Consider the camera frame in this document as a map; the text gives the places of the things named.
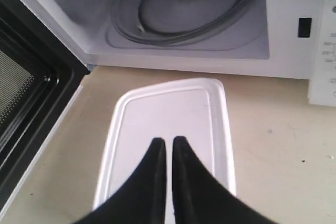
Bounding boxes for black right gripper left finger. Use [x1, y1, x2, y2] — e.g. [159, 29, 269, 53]
[76, 138, 167, 224]

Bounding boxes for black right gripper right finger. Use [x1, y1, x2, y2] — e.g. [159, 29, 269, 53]
[172, 136, 273, 223]

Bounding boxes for white plastic lidded container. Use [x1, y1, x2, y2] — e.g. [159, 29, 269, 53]
[93, 78, 236, 223]

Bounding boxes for microwave door black window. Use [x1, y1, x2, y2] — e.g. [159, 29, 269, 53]
[1, 0, 89, 214]

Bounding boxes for white microwave oven body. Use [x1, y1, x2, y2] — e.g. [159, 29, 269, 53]
[5, 0, 336, 105]

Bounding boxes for glass turntable plate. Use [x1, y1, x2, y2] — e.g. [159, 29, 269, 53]
[111, 0, 256, 47]

